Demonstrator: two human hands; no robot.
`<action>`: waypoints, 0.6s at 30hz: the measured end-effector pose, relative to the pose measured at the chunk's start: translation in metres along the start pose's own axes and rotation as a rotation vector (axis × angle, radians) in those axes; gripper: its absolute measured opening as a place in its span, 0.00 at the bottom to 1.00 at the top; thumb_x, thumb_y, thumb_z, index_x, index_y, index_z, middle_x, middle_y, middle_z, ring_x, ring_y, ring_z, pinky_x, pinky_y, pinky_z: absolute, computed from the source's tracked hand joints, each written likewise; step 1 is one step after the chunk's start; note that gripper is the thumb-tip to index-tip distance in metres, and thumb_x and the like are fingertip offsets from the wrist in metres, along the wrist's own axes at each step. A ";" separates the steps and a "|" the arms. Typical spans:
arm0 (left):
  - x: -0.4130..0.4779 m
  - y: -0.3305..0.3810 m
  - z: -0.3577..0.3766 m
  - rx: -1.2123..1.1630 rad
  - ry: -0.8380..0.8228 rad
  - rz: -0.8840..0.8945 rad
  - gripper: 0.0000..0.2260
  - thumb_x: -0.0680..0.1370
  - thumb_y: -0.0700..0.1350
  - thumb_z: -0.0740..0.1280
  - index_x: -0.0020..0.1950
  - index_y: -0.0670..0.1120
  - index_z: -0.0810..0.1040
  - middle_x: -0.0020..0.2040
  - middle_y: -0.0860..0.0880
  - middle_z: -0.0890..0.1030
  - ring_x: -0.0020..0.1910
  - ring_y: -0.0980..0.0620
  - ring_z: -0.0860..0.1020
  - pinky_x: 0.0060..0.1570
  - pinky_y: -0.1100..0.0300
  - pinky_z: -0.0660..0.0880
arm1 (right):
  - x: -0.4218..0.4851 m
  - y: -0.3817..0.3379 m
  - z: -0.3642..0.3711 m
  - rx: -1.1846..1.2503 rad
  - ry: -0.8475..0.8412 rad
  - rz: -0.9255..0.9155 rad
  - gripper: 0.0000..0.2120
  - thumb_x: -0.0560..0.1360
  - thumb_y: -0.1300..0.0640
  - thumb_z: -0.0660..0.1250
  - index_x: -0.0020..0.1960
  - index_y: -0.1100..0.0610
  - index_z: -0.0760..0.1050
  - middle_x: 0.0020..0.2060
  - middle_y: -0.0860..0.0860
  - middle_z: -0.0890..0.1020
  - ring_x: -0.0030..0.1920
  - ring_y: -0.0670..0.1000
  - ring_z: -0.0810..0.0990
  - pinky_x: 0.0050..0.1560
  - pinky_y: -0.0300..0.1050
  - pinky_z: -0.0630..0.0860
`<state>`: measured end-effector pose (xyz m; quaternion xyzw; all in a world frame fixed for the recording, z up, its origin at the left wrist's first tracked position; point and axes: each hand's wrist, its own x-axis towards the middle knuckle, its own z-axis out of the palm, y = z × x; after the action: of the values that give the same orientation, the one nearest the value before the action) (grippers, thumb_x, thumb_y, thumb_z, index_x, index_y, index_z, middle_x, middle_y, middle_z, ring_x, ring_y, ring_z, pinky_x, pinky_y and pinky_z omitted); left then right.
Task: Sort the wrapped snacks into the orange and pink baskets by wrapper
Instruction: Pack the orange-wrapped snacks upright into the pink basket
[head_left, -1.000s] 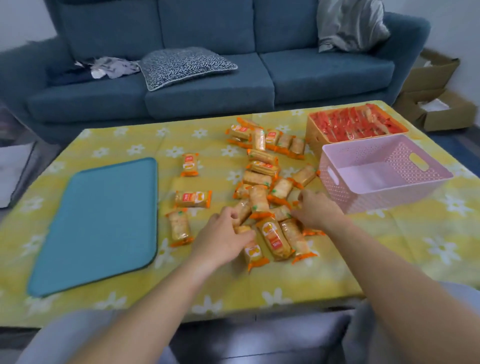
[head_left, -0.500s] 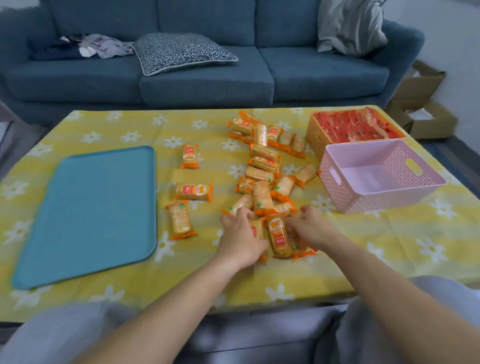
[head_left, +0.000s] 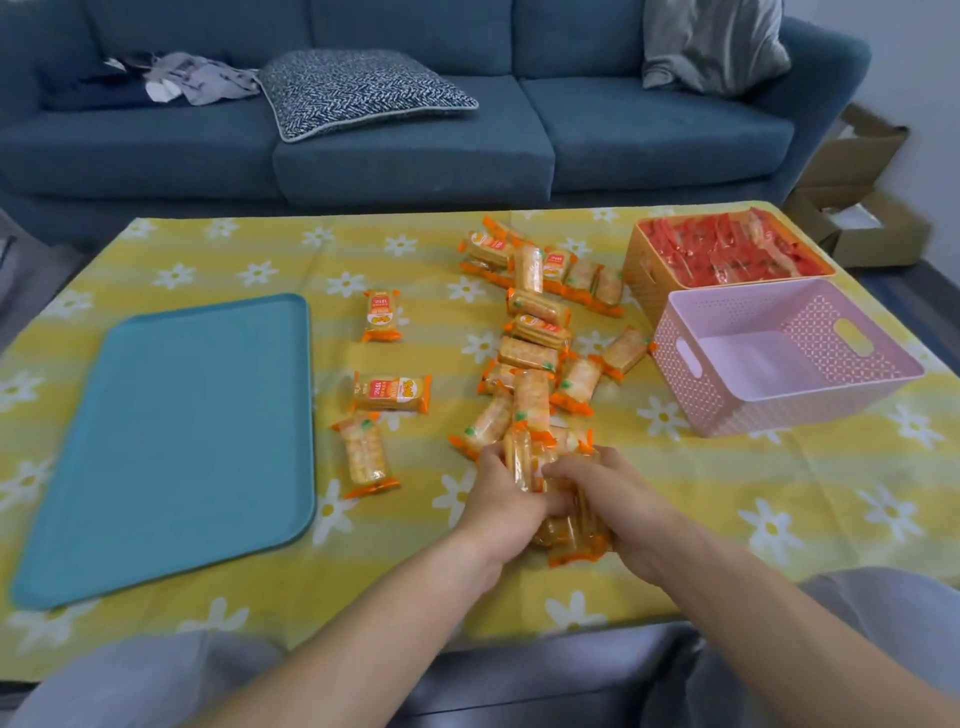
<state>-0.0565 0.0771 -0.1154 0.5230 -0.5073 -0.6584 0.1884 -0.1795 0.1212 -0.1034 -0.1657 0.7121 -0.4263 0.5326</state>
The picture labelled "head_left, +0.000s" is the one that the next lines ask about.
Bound yellow floral tablecloth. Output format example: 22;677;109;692
0;200;960;680

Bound orange plastic basket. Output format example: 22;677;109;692
622;208;838;328

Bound group of red snack packets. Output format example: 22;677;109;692
638;208;830;290

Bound tall cardboard box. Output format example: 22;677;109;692
798;103;910;189

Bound pile of snack packets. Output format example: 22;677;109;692
329;215;654;502

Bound crumpled pale garment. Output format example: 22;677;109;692
142;50;262;106

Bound teal plastic tray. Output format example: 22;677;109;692
11;293;318;611

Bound person's right forearm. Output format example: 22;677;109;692
652;524;960;728

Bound grey trousers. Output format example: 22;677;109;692
7;567;960;728

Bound person's left forearm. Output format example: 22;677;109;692
198;528;504;728

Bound white packing paper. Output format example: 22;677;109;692
821;203;883;232

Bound black white patterned cushion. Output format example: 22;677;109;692
254;49;480;144

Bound pink plastic basket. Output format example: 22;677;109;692
650;277;926;439

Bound grey cushion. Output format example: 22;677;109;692
641;0;793;99

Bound blue fabric sofa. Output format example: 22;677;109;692
0;0;873;249

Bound low open cardboard box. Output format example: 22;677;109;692
783;185;934;270

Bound person's left hand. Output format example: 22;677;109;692
452;442;573;594

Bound person's right hand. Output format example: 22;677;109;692
539;446;708;588

